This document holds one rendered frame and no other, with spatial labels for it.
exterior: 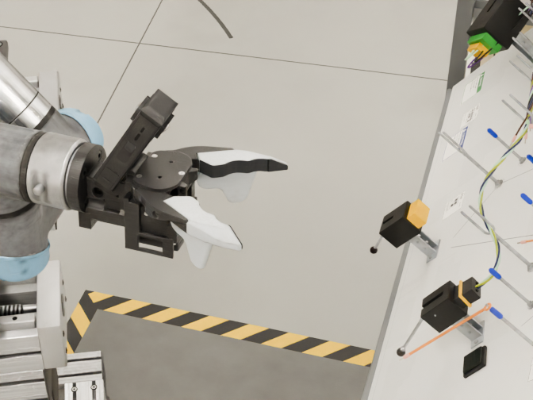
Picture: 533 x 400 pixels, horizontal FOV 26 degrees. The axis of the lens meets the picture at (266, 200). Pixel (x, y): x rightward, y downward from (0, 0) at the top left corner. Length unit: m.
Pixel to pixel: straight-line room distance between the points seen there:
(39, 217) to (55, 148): 0.12
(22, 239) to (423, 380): 0.74
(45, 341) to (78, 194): 0.55
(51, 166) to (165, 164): 0.11
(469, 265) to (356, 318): 1.31
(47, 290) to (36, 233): 0.44
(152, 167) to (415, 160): 2.57
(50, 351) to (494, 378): 0.63
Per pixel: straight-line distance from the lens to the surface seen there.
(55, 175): 1.17
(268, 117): 3.83
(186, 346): 3.10
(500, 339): 1.68
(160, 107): 1.10
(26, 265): 1.29
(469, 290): 1.66
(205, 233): 1.08
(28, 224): 1.26
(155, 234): 1.16
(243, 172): 1.18
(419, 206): 1.97
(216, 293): 3.23
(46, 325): 1.66
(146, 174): 1.14
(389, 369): 1.88
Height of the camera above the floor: 2.32
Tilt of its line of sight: 41 degrees down
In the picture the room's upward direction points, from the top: straight up
